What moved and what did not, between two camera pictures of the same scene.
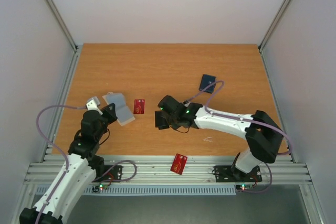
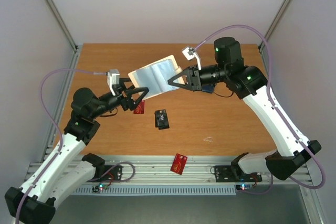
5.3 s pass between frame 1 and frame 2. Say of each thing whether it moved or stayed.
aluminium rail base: stayed
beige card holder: moved
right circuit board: stayed
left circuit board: stayed
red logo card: stayed
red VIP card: stayed
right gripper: moved
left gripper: moved
